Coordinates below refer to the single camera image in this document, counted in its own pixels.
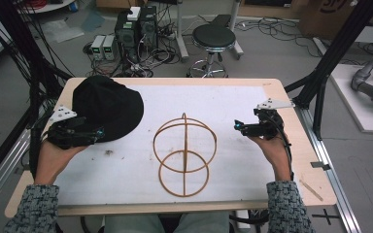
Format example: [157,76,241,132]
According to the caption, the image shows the aluminium rail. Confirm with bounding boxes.
[0,128,33,216]
[294,106,363,233]

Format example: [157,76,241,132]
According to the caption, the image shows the black floor cables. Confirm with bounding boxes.
[236,17,324,59]

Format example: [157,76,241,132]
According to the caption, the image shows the right hand-held gripper cable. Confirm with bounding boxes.
[264,112,295,183]

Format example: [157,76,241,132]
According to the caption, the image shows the person's left hand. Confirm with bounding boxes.
[33,140,89,187]

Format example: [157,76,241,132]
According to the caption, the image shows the white table mat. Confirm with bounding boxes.
[53,84,302,207]

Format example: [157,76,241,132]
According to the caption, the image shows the grey power supply unit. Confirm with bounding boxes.
[102,34,119,61]
[89,34,107,61]

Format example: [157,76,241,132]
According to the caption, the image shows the grey tape strip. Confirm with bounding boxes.
[310,160,332,172]

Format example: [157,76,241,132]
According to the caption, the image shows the black round stool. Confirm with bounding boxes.
[186,23,238,79]

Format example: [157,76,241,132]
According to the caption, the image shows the thin wooden stick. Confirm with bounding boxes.
[298,179,324,203]

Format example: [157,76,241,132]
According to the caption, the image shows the person's right hand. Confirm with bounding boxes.
[248,133,293,183]

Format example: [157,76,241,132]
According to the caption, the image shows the white table leg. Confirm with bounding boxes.
[174,0,190,63]
[228,0,245,61]

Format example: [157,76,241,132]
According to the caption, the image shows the black hat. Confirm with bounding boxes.
[71,75,145,144]

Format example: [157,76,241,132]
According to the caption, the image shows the black computer tower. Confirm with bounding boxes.
[138,5,159,50]
[114,12,141,64]

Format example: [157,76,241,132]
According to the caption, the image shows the cardboard box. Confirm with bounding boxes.
[296,0,367,41]

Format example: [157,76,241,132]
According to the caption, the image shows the black metal frame strut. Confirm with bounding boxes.
[284,0,373,141]
[0,0,74,192]

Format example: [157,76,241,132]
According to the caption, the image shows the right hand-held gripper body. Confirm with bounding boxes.
[247,98,296,141]

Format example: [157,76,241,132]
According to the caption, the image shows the white floor board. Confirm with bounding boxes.
[329,63,373,134]

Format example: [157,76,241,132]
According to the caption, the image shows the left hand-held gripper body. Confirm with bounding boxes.
[46,105,95,150]

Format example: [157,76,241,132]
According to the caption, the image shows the copper wire hat stand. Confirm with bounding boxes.
[152,112,219,198]

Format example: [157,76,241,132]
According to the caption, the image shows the white box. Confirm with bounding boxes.
[126,6,142,22]

